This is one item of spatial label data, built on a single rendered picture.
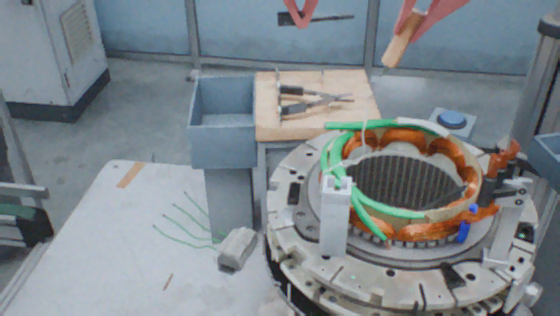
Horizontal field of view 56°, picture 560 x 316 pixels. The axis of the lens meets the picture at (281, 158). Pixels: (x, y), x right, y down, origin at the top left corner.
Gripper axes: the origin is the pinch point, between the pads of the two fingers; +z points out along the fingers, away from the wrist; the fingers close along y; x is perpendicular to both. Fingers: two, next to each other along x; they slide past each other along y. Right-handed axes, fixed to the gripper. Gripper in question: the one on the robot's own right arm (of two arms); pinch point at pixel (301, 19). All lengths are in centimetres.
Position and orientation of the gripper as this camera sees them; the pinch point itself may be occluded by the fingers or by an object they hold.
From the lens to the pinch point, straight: 89.9
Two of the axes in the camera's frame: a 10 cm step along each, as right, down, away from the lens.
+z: 0.6, 7.6, 6.5
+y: 0.3, 6.5, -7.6
